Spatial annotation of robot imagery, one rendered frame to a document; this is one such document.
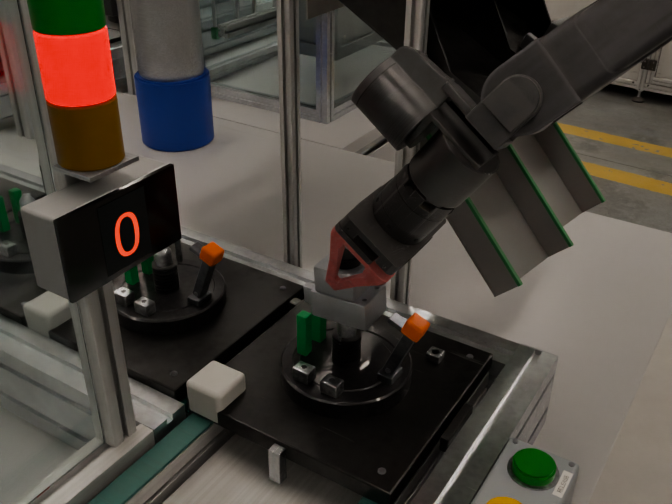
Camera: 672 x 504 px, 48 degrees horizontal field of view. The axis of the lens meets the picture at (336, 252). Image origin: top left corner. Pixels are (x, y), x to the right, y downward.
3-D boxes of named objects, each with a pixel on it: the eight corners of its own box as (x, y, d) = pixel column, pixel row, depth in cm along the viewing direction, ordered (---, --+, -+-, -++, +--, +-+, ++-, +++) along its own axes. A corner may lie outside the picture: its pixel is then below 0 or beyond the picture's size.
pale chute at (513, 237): (548, 257, 100) (574, 244, 96) (494, 297, 91) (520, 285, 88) (436, 77, 101) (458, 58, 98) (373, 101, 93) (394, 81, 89)
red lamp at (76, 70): (130, 92, 56) (122, 25, 54) (78, 112, 53) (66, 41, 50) (84, 80, 59) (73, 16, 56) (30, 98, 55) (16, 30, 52)
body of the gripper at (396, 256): (334, 226, 66) (381, 175, 61) (389, 182, 73) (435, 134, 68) (386, 280, 66) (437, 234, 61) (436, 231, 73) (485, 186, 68)
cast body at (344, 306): (387, 309, 77) (385, 249, 74) (366, 332, 74) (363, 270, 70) (318, 290, 81) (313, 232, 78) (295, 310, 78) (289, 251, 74)
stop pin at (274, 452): (287, 477, 75) (286, 447, 72) (280, 485, 74) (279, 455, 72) (275, 471, 75) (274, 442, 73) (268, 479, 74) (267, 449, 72)
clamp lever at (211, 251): (211, 294, 90) (226, 249, 85) (200, 302, 88) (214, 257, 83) (188, 276, 90) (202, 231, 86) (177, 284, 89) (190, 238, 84)
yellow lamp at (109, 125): (139, 155, 59) (131, 93, 56) (89, 177, 55) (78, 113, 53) (93, 141, 61) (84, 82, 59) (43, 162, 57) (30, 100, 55)
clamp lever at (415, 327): (402, 369, 78) (432, 322, 73) (392, 380, 77) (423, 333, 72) (374, 348, 79) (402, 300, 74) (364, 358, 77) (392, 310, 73)
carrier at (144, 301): (305, 298, 97) (303, 212, 91) (176, 406, 80) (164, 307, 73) (165, 247, 108) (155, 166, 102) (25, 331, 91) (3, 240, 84)
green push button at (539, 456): (559, 472, 72) (562, 457, 71) (545, 500, 69) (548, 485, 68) (519, 455, 74) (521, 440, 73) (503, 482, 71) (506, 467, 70)
